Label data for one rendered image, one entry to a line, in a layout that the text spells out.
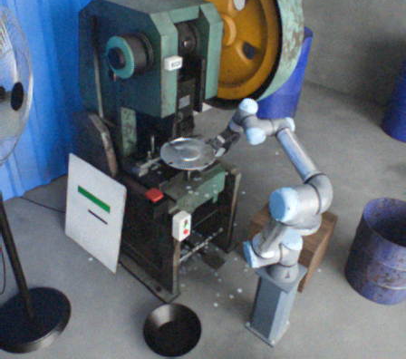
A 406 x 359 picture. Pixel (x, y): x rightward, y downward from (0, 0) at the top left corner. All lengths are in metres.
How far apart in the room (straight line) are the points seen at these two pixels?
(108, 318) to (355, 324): 1.36
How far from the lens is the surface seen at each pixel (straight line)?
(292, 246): 1.77
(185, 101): 1.93
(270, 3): 1.92
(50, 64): 2.86
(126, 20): 1.79
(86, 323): 2.31
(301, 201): 1.39
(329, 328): 2.41
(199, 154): 2.03
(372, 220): 2.65
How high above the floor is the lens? 1.90
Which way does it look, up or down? 34 degrees down
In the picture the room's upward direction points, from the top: 4 degrees clockwise
